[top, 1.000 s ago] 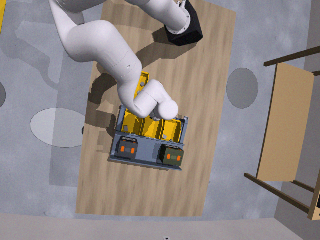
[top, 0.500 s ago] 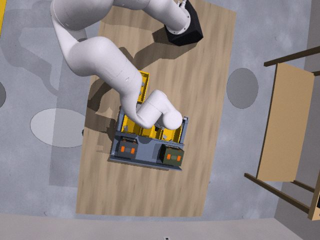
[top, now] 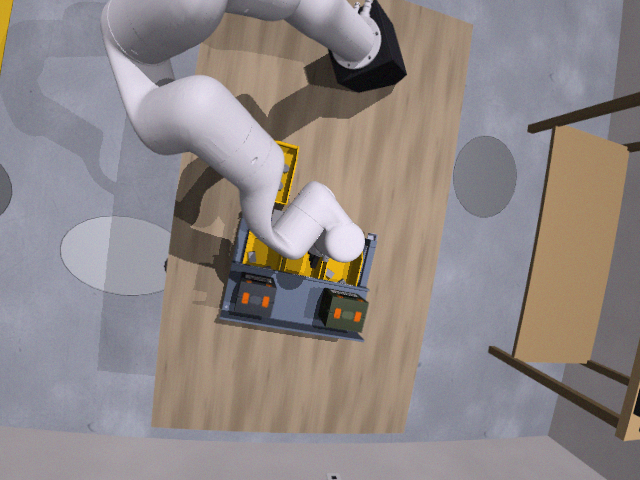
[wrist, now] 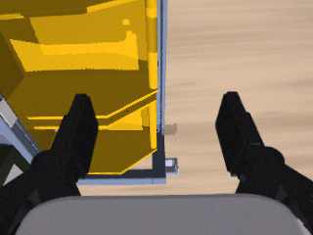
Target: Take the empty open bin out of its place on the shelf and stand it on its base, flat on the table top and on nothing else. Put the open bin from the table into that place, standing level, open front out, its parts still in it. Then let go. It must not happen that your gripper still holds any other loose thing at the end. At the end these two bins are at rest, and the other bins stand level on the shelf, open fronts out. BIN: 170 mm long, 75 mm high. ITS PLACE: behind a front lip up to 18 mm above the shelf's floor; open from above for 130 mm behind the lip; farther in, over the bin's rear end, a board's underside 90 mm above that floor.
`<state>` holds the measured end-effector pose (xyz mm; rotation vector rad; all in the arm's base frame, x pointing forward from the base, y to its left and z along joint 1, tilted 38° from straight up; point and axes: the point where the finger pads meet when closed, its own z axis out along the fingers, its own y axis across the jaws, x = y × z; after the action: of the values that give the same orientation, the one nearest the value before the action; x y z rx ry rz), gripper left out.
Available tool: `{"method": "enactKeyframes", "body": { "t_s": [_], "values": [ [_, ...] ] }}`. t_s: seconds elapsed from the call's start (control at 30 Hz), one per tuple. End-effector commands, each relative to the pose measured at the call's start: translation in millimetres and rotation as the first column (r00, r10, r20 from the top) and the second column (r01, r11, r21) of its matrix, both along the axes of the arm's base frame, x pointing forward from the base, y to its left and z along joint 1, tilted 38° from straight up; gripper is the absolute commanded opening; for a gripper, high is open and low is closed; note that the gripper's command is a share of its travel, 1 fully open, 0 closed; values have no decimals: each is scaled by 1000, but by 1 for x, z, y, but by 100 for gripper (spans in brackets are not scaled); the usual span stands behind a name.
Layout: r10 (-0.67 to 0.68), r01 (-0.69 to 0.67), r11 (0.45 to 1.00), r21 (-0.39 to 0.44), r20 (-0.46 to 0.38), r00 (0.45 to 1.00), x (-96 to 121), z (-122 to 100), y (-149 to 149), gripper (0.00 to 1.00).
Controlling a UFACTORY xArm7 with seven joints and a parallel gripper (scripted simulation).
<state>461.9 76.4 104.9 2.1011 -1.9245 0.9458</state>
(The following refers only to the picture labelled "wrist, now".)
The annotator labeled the olive green tool case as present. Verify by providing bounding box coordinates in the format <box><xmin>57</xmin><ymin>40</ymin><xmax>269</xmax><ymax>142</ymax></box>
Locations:
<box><xmin>0</xmin><ymin>146</ymin><xmax>30</xmax><ymax>187</ymax></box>

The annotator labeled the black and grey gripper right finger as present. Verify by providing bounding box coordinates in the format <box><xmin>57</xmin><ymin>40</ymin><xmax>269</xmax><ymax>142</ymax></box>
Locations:
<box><xmin>215</xmin><ymin>91</ymin><xmax>313</xmax><ymax>235</ymax></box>

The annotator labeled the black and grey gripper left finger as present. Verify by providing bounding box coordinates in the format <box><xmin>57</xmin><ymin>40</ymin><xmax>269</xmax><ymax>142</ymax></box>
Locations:
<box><xmin>0</xmin><ymin>94</ymin><xmax>99</xmax><ymax>235</ymax></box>

